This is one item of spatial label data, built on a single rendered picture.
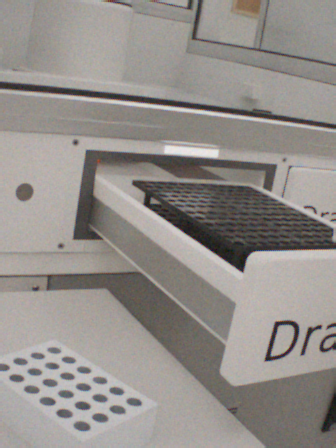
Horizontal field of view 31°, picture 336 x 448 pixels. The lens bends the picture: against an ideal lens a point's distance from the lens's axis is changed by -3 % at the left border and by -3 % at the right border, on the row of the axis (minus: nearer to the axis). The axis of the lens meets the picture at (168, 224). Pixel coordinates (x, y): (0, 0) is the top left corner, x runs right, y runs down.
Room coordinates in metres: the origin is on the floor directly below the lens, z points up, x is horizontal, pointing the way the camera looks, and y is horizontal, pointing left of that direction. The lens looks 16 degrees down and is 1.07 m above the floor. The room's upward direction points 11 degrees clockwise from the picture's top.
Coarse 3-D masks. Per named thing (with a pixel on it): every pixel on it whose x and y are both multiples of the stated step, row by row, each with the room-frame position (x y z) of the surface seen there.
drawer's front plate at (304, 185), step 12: (300, 168) 0.89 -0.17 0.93; (312, 168) 0.90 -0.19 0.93; (288, 180) 0.88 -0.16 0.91; (300, 180) 0.88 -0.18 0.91; (312, 180) 0.89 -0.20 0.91; (324, 180) 0.90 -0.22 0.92; (288, 192) 0.88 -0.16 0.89; (300, 192) 0.88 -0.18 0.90; (312, 192) 0.89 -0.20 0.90; (324, 192) 0.90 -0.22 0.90; (300, 204) 0.88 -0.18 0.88; (312, 204) 0.89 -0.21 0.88; (324, 204) 0.91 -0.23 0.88; (324, 216) 0.91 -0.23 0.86
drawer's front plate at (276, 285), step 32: (256, 256) 0.44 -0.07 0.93; (288, 256) 0.45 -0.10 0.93; (320, 256) 0.47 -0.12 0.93; (256, 288) 0.43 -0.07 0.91; (288, 288) 0.45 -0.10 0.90; (320, 288) 0.47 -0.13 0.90; (256, 320) 0.44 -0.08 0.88; (320, 320) 0.47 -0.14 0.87; (256, 352) 0.44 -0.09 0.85; (320, 352) 0.48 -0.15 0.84
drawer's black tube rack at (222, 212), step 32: (160, 192) 0.70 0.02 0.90; (192, 192) 0.73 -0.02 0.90; (224, 192) 0.76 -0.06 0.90; (256, 192) 0.80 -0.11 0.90; (192, 224) 0.69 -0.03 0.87; (224, 224) 0.61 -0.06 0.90; (256, 224) 0.64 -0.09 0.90; (288, 224) 0.66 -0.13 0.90; (320, 224) 0.69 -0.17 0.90; (224, 256) 0.60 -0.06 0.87
